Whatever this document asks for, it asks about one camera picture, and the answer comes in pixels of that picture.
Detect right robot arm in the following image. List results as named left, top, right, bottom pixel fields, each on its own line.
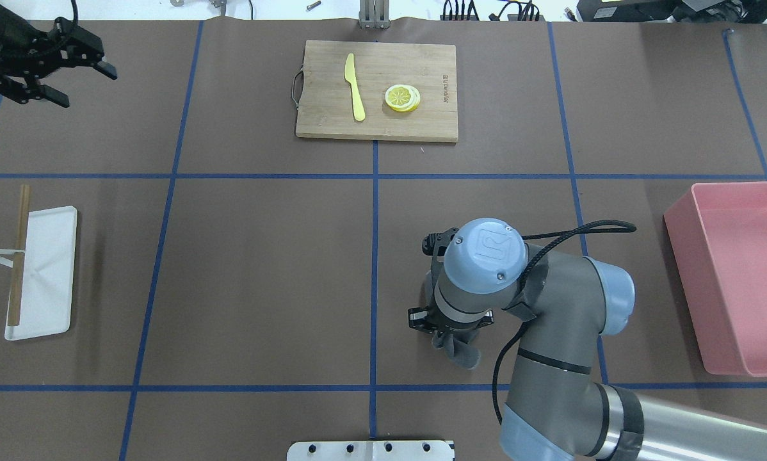
left=408, top=218, right=767, bottom=460

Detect yellow plastic knife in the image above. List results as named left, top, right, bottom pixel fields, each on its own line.
left=343, top=53, right=366, bottom=122

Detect yellow lemon slices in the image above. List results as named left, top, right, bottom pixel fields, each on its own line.
left=384, top=84, right=421, bottom=113

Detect aluminium frame post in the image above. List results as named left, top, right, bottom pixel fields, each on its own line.
left=359, top=0, right=391, bottom=29

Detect black right camera cable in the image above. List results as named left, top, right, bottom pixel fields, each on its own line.
left=491, top=220, right=638, bottom=426

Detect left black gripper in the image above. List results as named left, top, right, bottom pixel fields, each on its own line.
left=0, top=1, right=118, bottom=108

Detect white rectangular tray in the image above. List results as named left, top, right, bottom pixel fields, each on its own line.
left=4, top=206, right=78, bottom=341

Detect pink plastic bin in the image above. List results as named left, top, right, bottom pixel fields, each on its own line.
left=664, top=182, right=767, bottom=378

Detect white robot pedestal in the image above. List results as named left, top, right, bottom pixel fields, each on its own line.
left=286, top=440, right=456, bottom=460

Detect black camera cable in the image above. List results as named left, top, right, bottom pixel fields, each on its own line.
left=491, top=220, right=638, bottom=426
left=51, top=0, right=80, bottom=39

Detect wooden cutting board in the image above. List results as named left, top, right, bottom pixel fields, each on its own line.
left=295, top=39, right=459, bottom=143

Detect black left camera cable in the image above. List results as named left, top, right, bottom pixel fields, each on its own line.
left=51, top=0, right=80, bottom=39

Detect grey cloth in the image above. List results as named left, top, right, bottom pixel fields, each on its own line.
left=423, top=272, right=482, bottom=371

